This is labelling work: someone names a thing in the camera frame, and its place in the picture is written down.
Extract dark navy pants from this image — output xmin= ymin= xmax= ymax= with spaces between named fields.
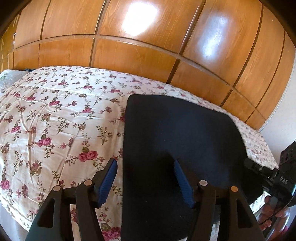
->
xmin=121 ymin=94 xmax=264 ymax=240

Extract wooden wardrobe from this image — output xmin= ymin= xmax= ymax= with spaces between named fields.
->
xmin=1 ymin=1 xmax=295 ymax=130

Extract person right hand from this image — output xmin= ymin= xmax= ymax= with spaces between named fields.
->
xmin=258 ymin=196 xmax=290 ymax=233

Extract grey patterned pillow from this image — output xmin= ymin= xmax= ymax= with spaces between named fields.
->
xmin=0 ymin=69 xmax=29 ymax=93

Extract floral bedspread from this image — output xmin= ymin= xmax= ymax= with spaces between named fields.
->
xmin=0 ymin=65 xmax=280 ymax=241

